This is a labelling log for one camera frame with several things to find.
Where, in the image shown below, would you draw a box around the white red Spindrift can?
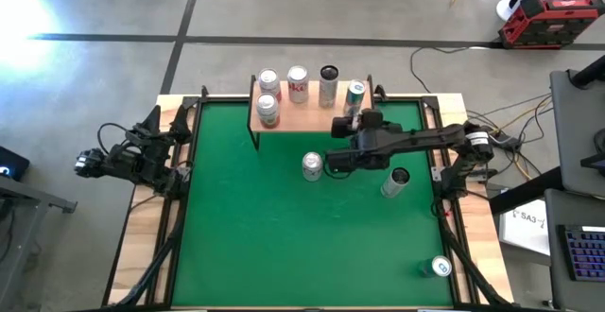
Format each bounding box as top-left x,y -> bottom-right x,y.
255,92 -> 281,130
257,67 -> 283,103

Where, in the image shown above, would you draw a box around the white Celsius can black lid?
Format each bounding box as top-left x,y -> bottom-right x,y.
318,64 -> 340,110
380,166 -> 411,199

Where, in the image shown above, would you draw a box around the black aluminium table frame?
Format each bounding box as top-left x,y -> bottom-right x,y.
101,84 -> 516,309

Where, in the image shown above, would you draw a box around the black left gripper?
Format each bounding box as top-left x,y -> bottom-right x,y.
126,105 -> 194,151

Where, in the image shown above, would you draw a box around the white paper sheet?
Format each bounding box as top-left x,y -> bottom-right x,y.
498,198 -> 552,256

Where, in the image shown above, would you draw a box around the teal blue slim can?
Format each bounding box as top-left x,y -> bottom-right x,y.
343,78 -> 368,117

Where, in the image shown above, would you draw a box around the black floor cable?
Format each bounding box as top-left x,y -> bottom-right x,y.
408,45 -> 481,95

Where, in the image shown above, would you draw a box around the dark device blue light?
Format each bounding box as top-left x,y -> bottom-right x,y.
0,145 -> 31,182

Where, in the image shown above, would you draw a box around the Diet Coke can script lettering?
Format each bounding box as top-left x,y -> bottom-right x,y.
301,151 -> 324,182

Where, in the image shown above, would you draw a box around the black metal bar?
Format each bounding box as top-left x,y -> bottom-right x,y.
489,165 -> 563,215

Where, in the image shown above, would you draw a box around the yellow cable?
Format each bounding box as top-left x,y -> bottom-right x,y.
491,107 -> 553,182

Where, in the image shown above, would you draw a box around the grey desk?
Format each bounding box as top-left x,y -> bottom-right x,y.
549,68 -> 605,199
543,187 -> 605,312

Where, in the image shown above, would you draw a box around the grey metal stand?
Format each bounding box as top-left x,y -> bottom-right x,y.
0,174 -> 79,312

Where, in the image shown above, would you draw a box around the blue backlit keyboard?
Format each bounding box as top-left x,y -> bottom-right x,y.
559,224 -> 605,283

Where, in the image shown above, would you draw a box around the red black tool case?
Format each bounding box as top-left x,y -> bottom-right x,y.
498,0 -> 605,51

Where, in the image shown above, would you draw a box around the Diet Coke can large lettering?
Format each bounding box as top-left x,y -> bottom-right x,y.
286,64 -> 311,105

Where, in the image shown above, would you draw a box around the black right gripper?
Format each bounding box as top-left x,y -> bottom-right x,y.
324,115 -> 407,174

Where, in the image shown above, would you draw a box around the small wooden shelf black legs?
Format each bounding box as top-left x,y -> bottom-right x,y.
247,74 -> 377,151

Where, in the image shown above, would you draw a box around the black power strip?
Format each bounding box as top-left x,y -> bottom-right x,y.
489,130 -> 519,150

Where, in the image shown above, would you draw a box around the blue white beverage can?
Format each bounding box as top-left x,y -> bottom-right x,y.
418,254 -> 454,279

